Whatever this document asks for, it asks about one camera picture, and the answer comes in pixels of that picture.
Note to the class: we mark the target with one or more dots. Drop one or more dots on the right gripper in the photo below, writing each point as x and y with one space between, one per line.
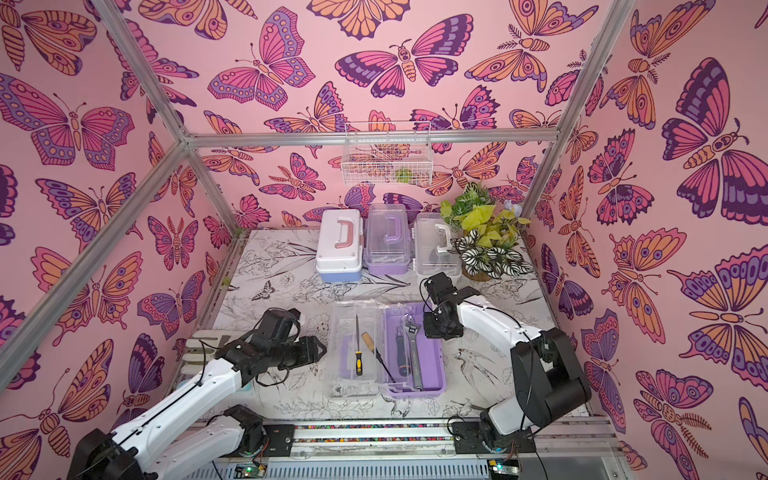
435 324

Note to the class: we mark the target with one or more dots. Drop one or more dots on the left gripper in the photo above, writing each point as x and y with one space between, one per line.
310 351

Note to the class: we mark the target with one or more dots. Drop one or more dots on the white toolbox clear lid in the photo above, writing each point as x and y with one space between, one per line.
433 248

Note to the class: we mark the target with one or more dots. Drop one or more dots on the purple toolbox clear lid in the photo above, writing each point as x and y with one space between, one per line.
387 249

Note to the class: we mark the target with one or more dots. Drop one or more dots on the blue toolbox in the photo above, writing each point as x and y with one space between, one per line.
339 255

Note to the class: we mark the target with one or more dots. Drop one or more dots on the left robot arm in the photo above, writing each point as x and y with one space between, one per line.
157 444

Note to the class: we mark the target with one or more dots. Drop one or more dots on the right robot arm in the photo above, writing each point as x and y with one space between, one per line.
548 380

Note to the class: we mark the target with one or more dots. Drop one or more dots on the silver adjustable wrench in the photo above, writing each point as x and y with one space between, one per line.
412 330

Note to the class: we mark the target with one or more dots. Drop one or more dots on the potted leafy plant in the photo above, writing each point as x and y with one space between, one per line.
486 234

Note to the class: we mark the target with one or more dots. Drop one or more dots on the yellow black screwdriver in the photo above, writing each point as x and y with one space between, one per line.
358 353

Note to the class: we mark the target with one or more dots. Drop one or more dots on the white wire basket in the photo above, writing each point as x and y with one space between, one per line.
388 152

